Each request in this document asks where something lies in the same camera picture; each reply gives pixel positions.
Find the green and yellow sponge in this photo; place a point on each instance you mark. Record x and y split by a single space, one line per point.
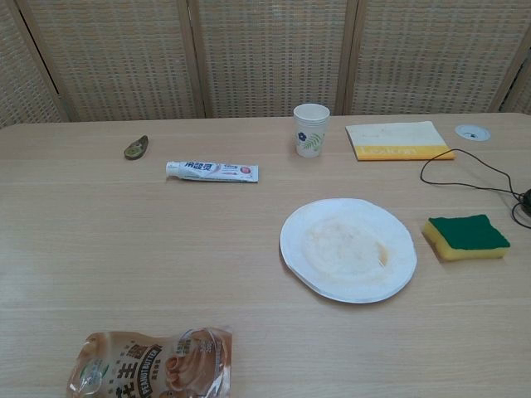
466 236

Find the white paper plate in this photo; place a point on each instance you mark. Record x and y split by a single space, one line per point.
347 250

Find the white toothpaste tube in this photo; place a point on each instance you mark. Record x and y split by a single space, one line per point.
212 171

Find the paper cup with flower print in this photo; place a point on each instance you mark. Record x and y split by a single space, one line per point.
310 132

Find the green correction tape dispenser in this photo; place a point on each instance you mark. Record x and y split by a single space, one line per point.
136 147

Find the woven folding screen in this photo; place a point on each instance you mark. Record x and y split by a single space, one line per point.
265 56

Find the white and yellow book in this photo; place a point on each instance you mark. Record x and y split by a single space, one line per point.
398 139

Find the peanut butter pouch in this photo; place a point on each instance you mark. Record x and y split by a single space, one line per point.
153 365

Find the black computer mouse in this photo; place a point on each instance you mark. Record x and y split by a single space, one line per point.
527 197

